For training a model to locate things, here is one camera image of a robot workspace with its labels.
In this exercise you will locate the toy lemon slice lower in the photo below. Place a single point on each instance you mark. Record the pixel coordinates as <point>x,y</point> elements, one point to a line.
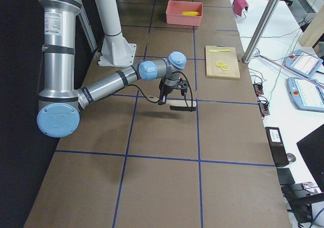
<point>225,67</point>

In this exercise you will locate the teach pendant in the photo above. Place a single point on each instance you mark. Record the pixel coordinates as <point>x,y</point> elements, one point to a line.
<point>303,63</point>
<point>305,95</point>

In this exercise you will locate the teach pendant near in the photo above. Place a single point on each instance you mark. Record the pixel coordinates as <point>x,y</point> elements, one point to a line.
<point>305,95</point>

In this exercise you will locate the pink plastic bin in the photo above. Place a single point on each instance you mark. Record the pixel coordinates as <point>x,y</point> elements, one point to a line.
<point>174,13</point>

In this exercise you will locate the red relay module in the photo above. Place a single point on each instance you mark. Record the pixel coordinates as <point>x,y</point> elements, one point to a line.
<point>263,104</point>
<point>258,86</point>

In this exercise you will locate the aluminium frame post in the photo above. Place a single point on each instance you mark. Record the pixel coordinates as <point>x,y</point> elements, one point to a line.
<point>271,5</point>

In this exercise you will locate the yellow toy corn cob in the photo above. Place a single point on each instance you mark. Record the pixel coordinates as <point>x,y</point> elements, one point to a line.
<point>190,13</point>

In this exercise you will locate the beige hand brush black bristles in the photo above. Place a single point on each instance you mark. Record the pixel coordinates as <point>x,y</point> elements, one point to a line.
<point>181,105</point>

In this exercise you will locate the toy lemon slice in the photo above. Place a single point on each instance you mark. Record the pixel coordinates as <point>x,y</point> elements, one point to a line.
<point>219,64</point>
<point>225,67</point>

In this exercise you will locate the yellow plastic toy knife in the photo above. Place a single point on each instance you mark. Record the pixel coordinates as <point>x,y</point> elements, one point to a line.
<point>219,50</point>

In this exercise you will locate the toy lemon slice upper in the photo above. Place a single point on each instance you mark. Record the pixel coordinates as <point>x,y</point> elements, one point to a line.
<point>219,64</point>

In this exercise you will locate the black monitor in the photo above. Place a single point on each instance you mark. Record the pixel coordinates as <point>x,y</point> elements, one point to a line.
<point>311,150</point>

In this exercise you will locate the red relay module near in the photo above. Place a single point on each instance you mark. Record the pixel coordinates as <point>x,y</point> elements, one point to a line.
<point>263,104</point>

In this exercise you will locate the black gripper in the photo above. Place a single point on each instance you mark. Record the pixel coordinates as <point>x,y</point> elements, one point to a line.
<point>167,88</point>

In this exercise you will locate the wooden cutting board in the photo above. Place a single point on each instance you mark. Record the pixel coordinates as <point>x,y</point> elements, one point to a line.
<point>228,58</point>

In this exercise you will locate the magenta cloth on stand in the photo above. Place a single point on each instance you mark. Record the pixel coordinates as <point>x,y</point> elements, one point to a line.
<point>240,7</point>

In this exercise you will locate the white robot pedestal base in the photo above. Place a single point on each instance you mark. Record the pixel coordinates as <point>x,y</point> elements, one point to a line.
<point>116,51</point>

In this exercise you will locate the black power box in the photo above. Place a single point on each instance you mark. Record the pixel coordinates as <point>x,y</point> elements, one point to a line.
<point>276,145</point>

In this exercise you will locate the metal rod green tip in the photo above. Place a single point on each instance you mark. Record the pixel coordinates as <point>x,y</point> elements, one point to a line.
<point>291,71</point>

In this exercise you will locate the teach pendant far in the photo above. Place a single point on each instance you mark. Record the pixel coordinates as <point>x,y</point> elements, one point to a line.
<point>303,63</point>

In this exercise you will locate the red relay module far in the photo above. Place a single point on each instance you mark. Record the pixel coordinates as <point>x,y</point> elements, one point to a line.
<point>258,86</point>

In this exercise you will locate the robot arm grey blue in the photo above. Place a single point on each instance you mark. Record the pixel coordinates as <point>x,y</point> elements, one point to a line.
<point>111,69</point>

